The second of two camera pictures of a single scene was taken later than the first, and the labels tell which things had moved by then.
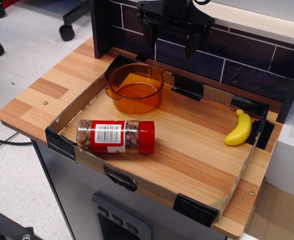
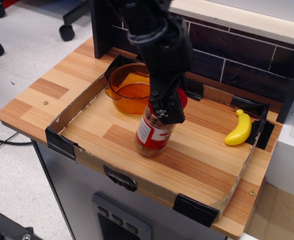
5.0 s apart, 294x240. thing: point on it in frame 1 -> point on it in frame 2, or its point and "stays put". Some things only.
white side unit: (288, 169) stays put
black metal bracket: (9, 229) stays put
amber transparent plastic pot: (135, 88) stays put
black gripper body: (182, 14) -> (169, 62)
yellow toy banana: (242, 130) stays put
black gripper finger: (193, 41) -> (169, 109)
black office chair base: (66, 31) stays put
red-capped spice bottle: (115, 136) -> (153, 137)
